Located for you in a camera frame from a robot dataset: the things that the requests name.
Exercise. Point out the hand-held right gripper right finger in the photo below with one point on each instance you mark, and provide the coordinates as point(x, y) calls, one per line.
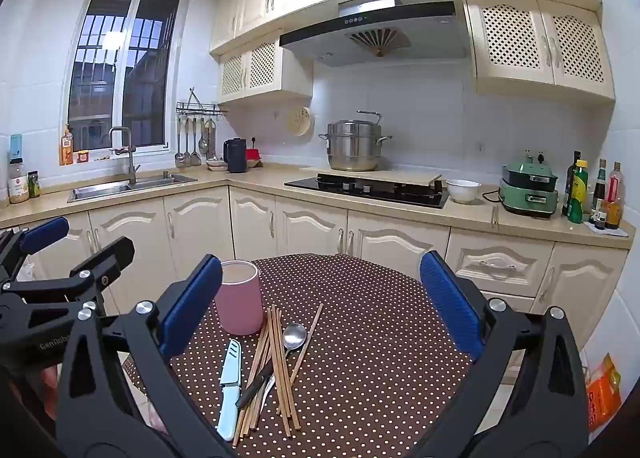
point(450, 308)

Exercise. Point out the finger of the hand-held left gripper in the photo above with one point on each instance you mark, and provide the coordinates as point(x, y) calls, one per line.
point(45, 234)
point(107, 255)

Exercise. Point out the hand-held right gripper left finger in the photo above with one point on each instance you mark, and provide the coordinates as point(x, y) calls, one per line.
point(192, 303)

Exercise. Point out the pink cup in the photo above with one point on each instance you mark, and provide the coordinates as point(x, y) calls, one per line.
point(242, 303)

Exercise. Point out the light blue knife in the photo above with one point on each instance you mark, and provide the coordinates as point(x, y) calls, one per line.
point(230, 388)

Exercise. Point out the pile of wooden chopsticks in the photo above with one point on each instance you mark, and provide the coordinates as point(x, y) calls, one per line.
point(276, 353)

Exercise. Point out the small green jar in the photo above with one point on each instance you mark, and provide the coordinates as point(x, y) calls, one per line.
point(33, 186)

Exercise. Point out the white label jar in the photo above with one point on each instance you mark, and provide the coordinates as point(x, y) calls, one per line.
point(18, 185)

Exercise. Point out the stainless steel sink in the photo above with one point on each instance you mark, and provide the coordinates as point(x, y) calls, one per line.
point(100, 190)

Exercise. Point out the small red yellow jar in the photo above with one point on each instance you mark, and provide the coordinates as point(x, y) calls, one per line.
point(83, 156)

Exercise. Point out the orange bottle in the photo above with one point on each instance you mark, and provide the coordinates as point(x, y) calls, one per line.
point(66, 147)

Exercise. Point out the blue carton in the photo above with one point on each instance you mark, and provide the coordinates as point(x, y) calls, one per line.
point(16, 146)

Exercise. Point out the brown polka dot tablecloth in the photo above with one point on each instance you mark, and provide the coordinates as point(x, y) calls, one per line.
point(375, 363)

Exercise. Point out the metal faucet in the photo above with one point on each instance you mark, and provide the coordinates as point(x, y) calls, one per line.
point(131, 162)

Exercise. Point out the curved metal utensil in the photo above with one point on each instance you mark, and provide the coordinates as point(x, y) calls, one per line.
point(267, 388)

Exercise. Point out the white bowl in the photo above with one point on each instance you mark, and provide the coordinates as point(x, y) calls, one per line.
point(462, 190)

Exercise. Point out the hanging metal spatula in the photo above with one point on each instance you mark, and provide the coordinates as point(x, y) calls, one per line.
point(188, 156)
point(196, 157)

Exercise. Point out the stack of white dishes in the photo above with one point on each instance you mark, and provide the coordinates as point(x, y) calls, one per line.
point(216, 165)

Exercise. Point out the green electric cooker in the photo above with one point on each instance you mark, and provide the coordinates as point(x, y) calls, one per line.
point(530, 188)

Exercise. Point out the hanging metal skimmer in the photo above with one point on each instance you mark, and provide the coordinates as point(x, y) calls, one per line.
point(203, 141)

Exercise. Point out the black kettle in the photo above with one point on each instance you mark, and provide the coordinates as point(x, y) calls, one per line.
point(235, 157)

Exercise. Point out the black glass gas stove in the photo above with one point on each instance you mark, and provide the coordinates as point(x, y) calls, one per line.
point(350, 186)

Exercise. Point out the red box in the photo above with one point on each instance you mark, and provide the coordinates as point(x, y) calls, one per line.
point(253, 156)

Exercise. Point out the green bottle yellow cap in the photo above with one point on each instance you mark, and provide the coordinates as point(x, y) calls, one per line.
point(577, 198)

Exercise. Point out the dark olive oil bottle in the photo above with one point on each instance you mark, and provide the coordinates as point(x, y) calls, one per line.
point(570, 188)

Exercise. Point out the orange bag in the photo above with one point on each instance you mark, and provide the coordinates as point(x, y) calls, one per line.
point(602, 393)

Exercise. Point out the barred window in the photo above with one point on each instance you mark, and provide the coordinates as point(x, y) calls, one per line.
point(125, 72)

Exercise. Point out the stainless steel steamer pot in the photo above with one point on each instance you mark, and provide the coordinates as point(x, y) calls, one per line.
point(352, 147)

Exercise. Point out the dark soy sauce bottle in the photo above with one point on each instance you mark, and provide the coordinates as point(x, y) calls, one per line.
point(599, 193)

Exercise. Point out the red label sauce bottle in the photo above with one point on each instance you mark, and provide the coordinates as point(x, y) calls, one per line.
point(614, 198)

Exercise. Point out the round cream colander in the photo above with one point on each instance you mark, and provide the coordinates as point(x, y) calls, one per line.
point(300, 121)

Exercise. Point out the grey range hood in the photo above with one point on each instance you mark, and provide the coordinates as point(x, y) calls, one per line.
point(400, 45)

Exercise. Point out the cream lattice-door wall cabinet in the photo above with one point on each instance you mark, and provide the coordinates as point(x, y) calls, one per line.
point(262, 67)
point(540, 45)

